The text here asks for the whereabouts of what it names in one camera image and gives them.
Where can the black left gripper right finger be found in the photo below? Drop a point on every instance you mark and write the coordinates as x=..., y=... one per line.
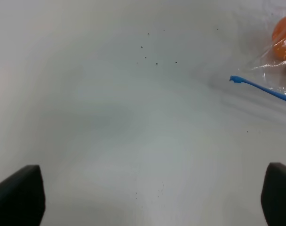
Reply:
x=273, y=196

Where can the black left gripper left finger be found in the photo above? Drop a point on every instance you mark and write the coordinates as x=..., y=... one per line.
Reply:
x=22, y=198

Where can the clear zip bag blue zipper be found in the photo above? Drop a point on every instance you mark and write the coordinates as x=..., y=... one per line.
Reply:
x=265, y=71

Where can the orange fruit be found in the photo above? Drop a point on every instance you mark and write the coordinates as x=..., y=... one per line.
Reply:
x=279, y=39

